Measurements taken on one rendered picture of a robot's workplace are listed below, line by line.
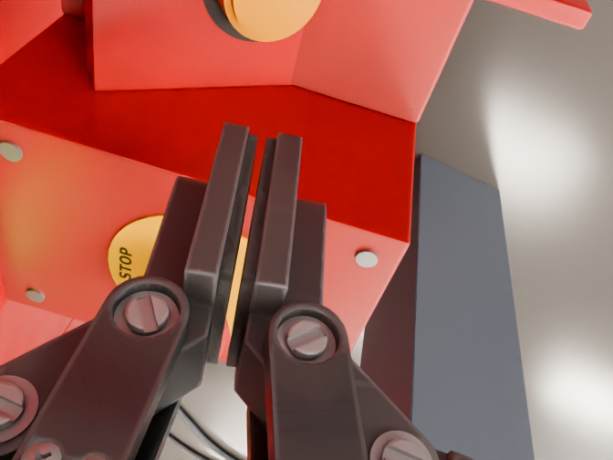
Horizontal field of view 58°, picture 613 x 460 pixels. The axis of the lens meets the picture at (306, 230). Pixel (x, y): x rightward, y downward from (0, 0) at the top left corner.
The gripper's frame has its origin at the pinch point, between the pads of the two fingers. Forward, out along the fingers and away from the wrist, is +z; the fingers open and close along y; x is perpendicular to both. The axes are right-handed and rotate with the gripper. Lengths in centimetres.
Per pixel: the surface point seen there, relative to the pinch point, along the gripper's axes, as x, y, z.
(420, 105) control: -4.1, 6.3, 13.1
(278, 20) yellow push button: -1.2, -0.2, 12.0
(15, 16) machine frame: -16.8, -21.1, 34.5
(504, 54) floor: -32, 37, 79
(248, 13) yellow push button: -1.0, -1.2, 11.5
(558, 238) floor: -66, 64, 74
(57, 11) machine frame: -19.4, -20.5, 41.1
